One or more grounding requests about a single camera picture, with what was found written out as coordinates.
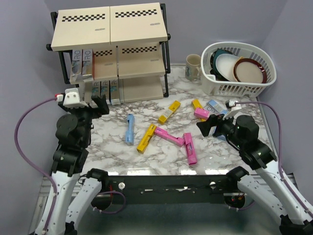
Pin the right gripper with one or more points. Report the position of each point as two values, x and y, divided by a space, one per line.
213 120

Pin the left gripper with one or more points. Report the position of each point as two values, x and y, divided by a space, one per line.
102 107

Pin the metallic blue toothpaste box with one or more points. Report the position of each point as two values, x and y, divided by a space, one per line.
114 92
96 88
105 90

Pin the pink toothpaste box diagonal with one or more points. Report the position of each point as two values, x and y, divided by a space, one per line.
190 150

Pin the silver foil toothpaste box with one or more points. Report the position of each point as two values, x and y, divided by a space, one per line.
88 65

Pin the red metallic toothpaste box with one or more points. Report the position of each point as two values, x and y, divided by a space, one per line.
76 66

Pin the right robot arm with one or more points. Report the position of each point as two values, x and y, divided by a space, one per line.
290 210

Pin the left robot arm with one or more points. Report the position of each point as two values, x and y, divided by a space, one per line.
63 213

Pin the beige three-tier shelf rack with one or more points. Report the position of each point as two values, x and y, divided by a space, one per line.
129 43

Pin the silver blue toothpaste box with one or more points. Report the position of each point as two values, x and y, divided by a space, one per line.
211 109

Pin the light blue box far right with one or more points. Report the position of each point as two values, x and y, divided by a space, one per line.
217 106

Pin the yellow toothpaste box right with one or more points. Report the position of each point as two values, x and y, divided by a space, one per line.
196 104

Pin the yellow toothpaste box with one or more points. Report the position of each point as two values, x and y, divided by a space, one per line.
146 139
169 111
196 104

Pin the white plastic dish basket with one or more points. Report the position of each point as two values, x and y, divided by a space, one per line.
210 84

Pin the light blue toothpaste box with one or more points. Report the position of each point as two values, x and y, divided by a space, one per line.
129 135

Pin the dark teal bowl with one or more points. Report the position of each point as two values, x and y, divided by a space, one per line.
215 55

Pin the yellow toothpaste box middle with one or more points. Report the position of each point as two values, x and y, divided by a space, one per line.
169 111

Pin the cream ceramic mug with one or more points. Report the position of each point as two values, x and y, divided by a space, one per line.
193 67

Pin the yellow toothpaste box lower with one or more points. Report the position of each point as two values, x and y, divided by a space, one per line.
146 139

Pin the pink toothpaste box long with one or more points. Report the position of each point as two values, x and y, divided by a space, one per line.
166 136

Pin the white plate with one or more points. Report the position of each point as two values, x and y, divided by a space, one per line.
225 64

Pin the red rimmed plate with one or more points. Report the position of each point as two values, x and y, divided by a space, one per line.
249 71

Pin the black base bar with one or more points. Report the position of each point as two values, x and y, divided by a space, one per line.
181 189

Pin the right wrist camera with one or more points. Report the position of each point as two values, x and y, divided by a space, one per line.
233 108

